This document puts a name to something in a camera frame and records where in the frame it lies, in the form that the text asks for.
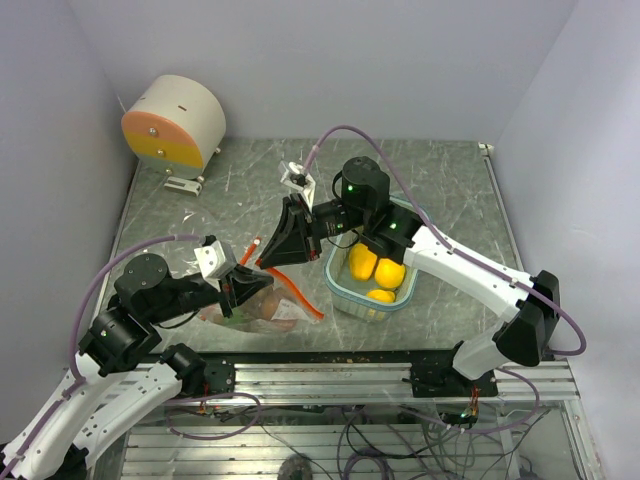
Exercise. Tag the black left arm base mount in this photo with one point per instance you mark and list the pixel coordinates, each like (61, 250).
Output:
(205, 372)

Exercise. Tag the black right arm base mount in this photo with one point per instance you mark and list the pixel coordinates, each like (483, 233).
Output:
(432, 380)

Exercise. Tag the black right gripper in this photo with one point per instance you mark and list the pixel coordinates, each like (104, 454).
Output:
(295, 239)

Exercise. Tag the light blue fruit basket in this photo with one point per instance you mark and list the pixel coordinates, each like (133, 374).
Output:
(349, 296)

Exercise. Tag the round white drawer box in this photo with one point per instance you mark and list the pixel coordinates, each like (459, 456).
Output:
(175, 127)

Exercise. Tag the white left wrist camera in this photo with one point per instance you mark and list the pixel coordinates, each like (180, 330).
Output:
(215, 261)

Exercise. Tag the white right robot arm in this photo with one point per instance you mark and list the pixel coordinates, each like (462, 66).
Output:
(521, 302)

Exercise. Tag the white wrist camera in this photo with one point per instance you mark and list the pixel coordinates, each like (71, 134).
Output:
(215, 261)
(294, 176)

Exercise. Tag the small white metal latch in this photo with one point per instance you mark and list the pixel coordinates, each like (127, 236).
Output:
(190, 187)

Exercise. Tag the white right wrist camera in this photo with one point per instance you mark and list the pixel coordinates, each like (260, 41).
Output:
(294, 176)

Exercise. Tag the aluminium extrusion rail frame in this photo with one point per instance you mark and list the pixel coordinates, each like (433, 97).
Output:
(356, 419)

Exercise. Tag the bunch of brown longans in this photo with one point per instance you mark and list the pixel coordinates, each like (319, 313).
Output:
(239, 316)

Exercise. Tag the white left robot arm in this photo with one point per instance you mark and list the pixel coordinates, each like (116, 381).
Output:
(77, 423)

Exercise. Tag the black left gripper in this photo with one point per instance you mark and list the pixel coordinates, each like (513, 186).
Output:
(236, 283)

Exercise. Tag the clear zip bag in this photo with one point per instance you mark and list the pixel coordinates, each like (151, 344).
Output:
(294, 308)
(201, 221)

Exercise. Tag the yellow mango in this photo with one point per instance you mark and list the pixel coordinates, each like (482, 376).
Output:
(382, 296)

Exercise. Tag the yellow bell pepper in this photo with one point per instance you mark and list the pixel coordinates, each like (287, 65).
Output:
(362, 262)

